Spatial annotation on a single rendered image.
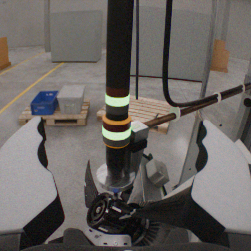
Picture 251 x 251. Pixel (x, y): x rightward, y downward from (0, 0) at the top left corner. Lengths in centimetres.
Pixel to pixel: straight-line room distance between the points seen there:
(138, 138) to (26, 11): 1409
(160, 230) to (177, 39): 553
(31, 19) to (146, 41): 967
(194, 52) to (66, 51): 449
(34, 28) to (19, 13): 157
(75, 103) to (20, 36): 1163
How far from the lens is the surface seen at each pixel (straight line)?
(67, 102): 339
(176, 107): 39
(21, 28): 1454
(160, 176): 85
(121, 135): 30
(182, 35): 591
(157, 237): 64
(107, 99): 28
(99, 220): 58
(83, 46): 762
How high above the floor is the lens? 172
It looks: 30 degrees down
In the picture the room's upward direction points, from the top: 3 degrees clockwise
